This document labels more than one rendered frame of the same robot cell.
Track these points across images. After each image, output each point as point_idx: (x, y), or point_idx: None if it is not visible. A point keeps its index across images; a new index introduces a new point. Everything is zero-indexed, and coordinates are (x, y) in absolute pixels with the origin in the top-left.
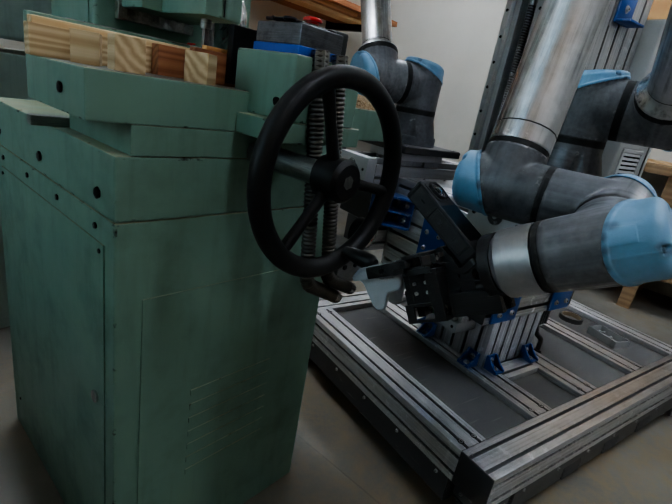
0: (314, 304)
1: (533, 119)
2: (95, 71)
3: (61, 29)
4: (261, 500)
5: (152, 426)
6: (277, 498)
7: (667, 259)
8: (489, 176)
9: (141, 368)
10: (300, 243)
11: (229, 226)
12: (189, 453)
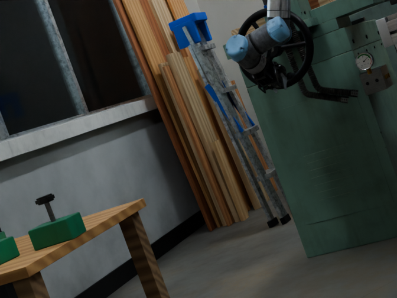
0: (368, 110)
1: (267, 9)
2: (225, 45)
3: None
4: (387, 240)
5: (291, 171)
6: (394, 240)
7: (227, 52)
8: None
9: (276, 143)
10: (337, 77)
11: None
12: (318, 191)
